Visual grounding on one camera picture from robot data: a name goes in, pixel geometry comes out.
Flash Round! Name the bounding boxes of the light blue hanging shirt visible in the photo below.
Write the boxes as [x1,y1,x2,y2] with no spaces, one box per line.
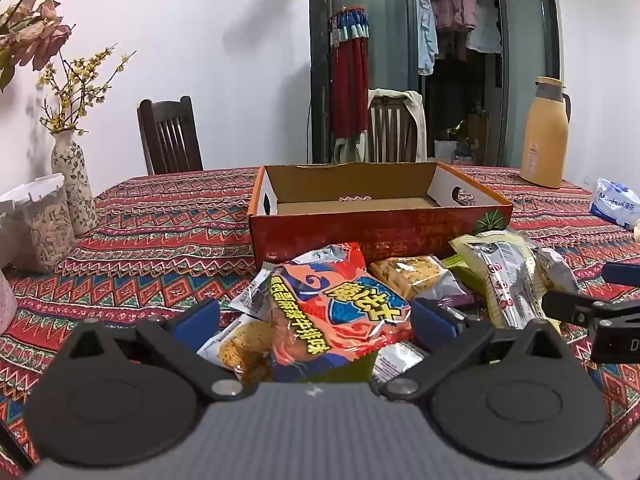
[414,0,440,77]

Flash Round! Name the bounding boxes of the red patterned tablecloth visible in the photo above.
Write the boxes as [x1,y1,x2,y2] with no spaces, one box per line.
[0,164,640,480]

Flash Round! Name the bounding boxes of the pale rounded object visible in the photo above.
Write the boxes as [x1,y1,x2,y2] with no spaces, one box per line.
[0,269,19,333]

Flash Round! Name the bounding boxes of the clear plastic storage container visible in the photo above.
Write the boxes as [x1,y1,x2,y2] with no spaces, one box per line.
[0,173,77,273]

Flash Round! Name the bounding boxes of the orange cracker packet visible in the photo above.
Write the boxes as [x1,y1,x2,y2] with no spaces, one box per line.
[369,255,475,308]

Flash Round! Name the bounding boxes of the pink artificial flowers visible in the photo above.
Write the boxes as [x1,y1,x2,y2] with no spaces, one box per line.
[0,0,93,93]

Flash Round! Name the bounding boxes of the red hanging tassels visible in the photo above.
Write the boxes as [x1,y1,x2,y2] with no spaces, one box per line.
[328,6,371,140]

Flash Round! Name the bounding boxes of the floral ceramic vase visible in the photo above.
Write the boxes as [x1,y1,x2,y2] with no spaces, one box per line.
[51,132,99,237]

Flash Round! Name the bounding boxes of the white yellow chips packet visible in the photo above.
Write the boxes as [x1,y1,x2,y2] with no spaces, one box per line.
[196,316,275,383]

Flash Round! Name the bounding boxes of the yellow flower branches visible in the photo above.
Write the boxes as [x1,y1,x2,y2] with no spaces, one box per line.
[39,47,137,136]

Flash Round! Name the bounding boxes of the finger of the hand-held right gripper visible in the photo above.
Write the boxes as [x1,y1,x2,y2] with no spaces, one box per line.
[542,289,640,333]
[601,261,640,287]

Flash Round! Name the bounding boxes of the dark wooden chair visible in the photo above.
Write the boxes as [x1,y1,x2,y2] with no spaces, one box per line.
[367,89,427,163]
[137,96,204,176]

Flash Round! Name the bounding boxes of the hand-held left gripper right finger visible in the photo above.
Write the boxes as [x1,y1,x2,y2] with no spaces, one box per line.
[377,297,583,403]

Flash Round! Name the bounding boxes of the large red snack packet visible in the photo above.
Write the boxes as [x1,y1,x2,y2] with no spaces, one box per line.
[267,242,416,383]

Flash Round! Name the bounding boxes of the white hanging garment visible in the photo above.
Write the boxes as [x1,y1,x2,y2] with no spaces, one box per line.
[467,0,503,55]

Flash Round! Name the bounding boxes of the yellow thermos jug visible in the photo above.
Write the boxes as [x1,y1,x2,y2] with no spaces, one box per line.
[519,76,572,189]

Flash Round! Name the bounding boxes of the black framed glass door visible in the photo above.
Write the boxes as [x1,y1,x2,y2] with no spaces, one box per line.
[308,0,563,166]

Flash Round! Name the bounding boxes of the orange red cardboard box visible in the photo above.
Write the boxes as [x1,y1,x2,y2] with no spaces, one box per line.
[248,161,514,273]

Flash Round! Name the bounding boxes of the silver white snack packet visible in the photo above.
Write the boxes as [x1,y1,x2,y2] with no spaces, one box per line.
[372,341,427,383]

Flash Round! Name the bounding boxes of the pink hanging garment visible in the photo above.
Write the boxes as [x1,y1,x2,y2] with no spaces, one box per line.
[432,0,478,33]

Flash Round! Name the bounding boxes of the long cream snack packet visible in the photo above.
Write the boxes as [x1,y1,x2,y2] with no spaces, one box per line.
[448,229,563,333]

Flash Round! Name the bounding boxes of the chair with beige cloth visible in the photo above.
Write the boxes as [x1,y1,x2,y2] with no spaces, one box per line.
[334,88,428,163]

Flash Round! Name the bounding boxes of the blue white tissue pack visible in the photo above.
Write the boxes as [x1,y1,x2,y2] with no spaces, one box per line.
[589,178,640,231]

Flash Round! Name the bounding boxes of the green snack packet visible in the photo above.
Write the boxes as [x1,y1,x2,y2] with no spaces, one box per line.
[300,352,378,385]
[441,254,483,297]

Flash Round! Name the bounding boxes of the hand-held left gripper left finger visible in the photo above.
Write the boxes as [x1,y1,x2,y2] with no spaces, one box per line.
[52,299,251,403]

